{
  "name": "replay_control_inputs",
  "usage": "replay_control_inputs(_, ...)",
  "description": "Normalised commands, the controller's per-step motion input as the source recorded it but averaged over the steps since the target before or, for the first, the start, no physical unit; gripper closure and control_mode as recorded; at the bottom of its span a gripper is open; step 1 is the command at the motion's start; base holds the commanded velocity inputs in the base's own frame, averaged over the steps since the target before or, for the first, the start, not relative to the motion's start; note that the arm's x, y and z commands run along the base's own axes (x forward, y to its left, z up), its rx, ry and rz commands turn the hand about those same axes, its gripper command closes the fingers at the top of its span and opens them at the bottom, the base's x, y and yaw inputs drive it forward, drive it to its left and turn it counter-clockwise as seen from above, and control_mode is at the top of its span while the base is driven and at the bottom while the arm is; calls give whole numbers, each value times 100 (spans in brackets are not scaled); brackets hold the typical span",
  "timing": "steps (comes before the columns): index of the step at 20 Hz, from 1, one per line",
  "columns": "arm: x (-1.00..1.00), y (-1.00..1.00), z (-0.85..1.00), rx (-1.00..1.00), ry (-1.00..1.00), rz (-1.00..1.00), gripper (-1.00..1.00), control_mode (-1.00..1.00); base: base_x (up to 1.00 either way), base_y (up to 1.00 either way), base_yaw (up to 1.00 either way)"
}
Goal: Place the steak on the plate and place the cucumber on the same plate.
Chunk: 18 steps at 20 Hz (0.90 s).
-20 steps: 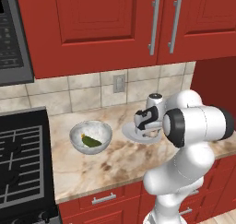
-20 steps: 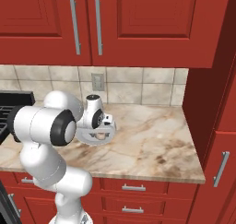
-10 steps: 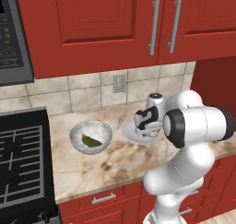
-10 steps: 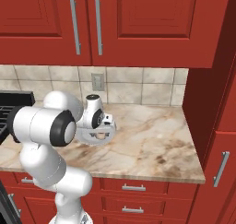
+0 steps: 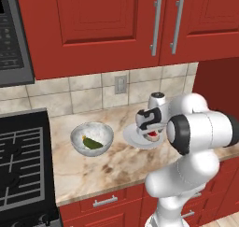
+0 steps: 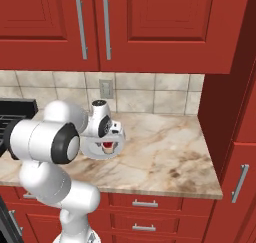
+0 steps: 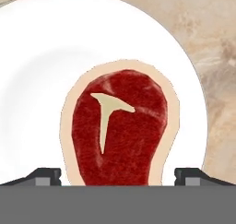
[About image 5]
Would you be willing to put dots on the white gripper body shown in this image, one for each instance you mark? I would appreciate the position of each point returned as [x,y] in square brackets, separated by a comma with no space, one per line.
[148,130]

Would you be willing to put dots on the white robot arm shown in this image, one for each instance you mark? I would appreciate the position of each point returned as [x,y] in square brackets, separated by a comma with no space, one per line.
[199,134]

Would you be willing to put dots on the red steak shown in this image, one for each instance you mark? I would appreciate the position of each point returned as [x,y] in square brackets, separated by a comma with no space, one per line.
[152,134]

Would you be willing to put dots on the white round plate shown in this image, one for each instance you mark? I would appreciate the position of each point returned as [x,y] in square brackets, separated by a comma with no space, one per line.
[133,137]

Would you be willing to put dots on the glass bowl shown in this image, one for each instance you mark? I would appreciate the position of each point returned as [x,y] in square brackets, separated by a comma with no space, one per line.
[93,131]

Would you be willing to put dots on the red tall cupboard side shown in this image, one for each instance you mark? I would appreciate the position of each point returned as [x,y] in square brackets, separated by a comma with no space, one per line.
[217,84]

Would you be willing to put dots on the red drawer front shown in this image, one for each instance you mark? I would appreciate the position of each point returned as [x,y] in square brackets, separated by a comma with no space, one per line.
[87,199]
[227,171]

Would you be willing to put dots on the wide red cupboard door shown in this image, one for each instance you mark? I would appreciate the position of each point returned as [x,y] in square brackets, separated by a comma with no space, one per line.
[93,28]

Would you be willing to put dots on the narrow red cupboard door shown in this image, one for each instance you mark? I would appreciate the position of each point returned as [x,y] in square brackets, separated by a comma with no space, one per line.
[211,19]

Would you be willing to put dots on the black gas hob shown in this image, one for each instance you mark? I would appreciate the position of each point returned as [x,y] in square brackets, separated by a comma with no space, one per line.
[21,168]

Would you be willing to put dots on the grey microwave oven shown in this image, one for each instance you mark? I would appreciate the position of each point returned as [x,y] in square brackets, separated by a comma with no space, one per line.
[12,37]

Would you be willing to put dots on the grey wall socket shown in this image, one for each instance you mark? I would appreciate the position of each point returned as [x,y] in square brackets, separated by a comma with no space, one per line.
[120,84]

